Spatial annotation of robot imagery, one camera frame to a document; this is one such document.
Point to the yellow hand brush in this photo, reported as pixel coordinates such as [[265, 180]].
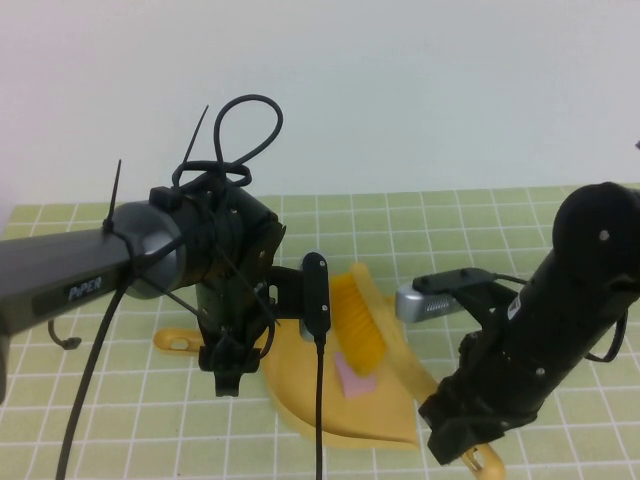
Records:
[[357, 320]]

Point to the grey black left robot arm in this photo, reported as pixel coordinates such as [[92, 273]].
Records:
[[50, 270]]

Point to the black hanging zip tie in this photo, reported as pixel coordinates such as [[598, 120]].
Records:
[[73, 343]]

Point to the yellow plastic dustpan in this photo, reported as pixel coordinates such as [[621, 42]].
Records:
[[380, 415]]

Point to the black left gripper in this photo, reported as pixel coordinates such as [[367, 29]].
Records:
[[225, 320]]

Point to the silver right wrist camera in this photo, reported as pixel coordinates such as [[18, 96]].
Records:
[[415, 305]]

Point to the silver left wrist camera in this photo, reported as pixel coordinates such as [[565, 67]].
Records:
[[304, 331]]

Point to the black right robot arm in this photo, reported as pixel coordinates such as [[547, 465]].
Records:
[[590, 225]]

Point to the black zip tie on arm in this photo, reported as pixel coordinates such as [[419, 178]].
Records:
[[109, 226]]

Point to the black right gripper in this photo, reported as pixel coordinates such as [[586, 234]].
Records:
[[500, 380]]

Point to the green checked table mat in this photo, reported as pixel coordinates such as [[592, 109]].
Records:
[[450, 225]]

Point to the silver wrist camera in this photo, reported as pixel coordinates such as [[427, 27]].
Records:
[[304, 331], [415, 305]]

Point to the pink foam cube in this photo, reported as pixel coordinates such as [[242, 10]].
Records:
[[357, 387]]

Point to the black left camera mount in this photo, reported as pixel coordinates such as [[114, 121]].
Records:
[[315, 290]]

